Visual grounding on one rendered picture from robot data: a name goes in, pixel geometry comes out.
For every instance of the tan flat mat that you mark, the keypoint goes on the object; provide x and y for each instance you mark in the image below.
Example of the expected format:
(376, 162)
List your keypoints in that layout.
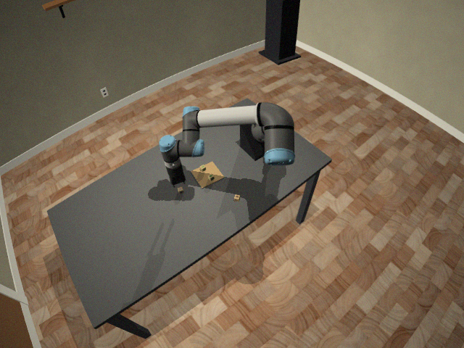
(202, 177)

